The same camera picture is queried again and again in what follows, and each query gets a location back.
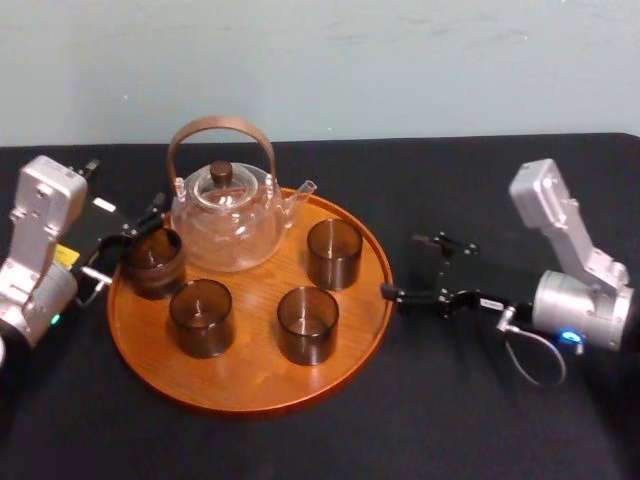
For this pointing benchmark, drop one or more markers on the round wooden tray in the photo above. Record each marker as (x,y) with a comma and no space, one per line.
(255,385)

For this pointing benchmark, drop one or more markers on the smoky brown glass cup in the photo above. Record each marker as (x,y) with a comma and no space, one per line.
(334,260)
(307,330)
(152,275)
(202,325)

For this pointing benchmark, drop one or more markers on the glass teapot lid, brown knob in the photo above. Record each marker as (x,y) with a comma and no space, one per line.
(220,172)

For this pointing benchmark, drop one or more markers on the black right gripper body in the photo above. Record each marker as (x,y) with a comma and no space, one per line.
(492,285)

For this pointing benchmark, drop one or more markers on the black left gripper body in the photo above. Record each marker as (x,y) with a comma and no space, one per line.
(95,227)

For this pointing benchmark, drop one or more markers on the black table cloth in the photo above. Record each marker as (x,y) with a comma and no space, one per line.
(320,440)

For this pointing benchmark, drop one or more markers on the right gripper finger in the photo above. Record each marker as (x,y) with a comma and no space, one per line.
(420,299)
(427,262)

